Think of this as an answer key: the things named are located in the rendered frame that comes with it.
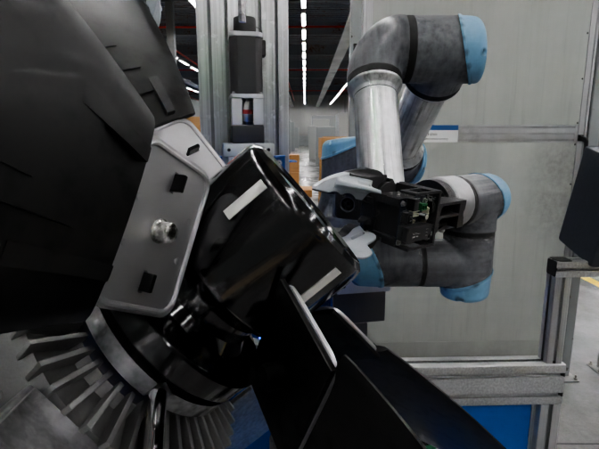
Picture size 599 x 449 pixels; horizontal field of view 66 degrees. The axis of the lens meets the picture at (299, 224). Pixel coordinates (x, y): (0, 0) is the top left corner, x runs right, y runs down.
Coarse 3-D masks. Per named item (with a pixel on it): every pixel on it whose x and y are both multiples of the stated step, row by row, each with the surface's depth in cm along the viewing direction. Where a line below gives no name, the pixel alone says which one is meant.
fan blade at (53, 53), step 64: (0, 0) 16; (64, 0) 19; (0, 64) 16; (64, 64) 18; (0, 128) 16; (64, 128) 18; (128, 128) 21; (0, 192) 16; (64, 192) 18; (128, 192) 22; (0, 256) 16; (64, 256) 18; (0, 320) 17; (64, 320) 20
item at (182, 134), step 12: (180, 120) 37; (156, 132) 36; (168, 132) 36; (180, 132) 36; (192, 132) 37; (180, 144) 36; (192, 144) 36; (204, 144) 37; (192, 156) 36; (204, 156) 36; (216, 156) 36; (204, 168) 36; (216, 168) 36
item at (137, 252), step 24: (168, 144) 25; (144, 168) 23; (168, 168) 25; (192, 168) 26; (144, 192) 23; (168, 192) 25; (192, 192) 27; (144, 216) 24; (168, 216) 25; (192, 216) 27; (144, 240) 24; (192, 240) 27; (120, 264) 23; (144, 264) 24; (168, 264) 26; (120, 288) 23; (168, 288) 26; (144, 312) 25; (168, 312) 26
